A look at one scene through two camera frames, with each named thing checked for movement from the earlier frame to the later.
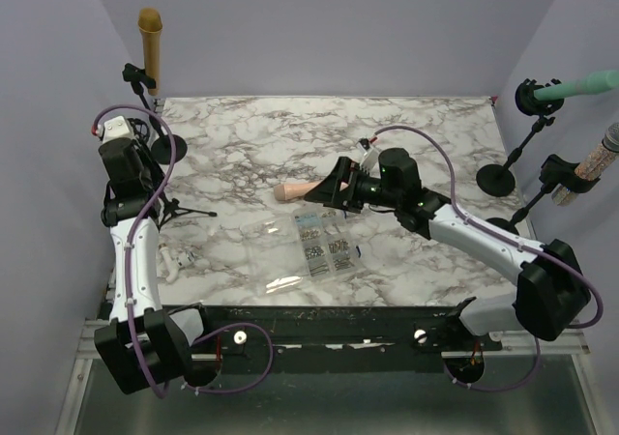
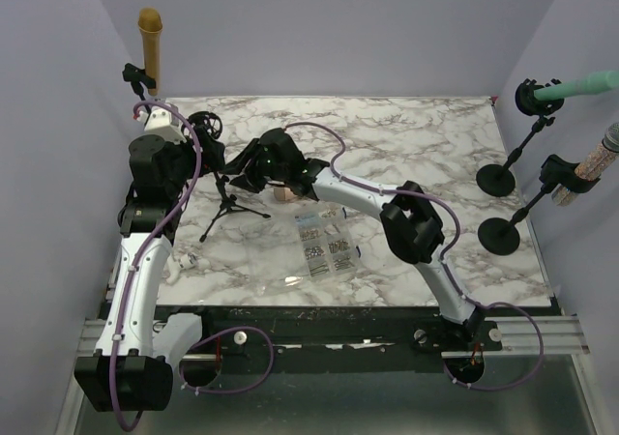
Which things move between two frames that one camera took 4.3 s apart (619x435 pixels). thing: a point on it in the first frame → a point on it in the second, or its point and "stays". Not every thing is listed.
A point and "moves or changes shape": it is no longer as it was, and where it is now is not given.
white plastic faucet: [184, 259] stays
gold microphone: [151, 22] stays
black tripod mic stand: [173, 206] moves or changes shape
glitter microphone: [592, 166] stays
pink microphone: [294, 190] stays
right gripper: [345, 170] → [249, 181]
